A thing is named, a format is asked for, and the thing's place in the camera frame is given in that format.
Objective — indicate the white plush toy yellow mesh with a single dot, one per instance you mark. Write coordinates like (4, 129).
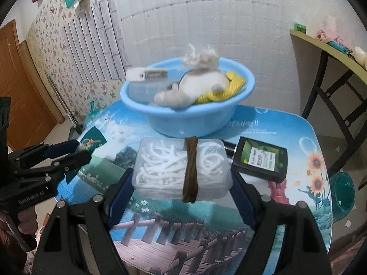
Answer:
(206, 83)

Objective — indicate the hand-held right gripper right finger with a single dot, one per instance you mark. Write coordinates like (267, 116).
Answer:
(243, 200)

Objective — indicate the person's left hand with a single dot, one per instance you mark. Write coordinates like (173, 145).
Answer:
(26, 220)

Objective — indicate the yellow-top table black legs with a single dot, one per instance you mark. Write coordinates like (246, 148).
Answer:
(304, 38)

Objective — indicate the black green flat box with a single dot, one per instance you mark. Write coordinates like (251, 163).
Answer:
(246, 160)

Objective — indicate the long white printed box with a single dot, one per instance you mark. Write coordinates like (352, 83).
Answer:
(136, 74)

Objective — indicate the wooden door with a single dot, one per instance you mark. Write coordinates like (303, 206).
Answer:
(14, 77)

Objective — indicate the white paper roll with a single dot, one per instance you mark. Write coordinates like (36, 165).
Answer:
(331, 23)

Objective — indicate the metal pole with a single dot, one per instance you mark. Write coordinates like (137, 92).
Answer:
(58, 94)

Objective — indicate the teal tube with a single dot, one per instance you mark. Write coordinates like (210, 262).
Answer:
(338, 47)

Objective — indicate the pink cloth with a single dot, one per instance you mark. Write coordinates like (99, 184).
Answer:
(325, 35)

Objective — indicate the small green box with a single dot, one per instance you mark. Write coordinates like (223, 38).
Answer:
(300, 27)

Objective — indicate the green mesh trash bin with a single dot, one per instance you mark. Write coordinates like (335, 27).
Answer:
(341, 194)

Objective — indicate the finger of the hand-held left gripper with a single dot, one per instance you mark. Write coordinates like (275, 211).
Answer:
(63, 149)
(77, 159)

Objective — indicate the white paper scrap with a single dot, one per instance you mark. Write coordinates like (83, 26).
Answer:
(348, 223)

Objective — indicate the blue plastic basin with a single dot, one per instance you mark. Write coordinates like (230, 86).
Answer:
(186, 120)

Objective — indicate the clear plastic box white picks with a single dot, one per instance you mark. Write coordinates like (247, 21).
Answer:
(160, 166)

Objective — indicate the green net bag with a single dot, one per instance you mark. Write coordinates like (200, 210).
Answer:
(93, 111)

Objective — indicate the brown hair band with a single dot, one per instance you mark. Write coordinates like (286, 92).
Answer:
(190, 172)

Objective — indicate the translucent plastic bag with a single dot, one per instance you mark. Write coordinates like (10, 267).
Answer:
(205, 58)

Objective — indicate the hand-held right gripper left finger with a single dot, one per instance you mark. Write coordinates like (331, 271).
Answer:
(120, 200)

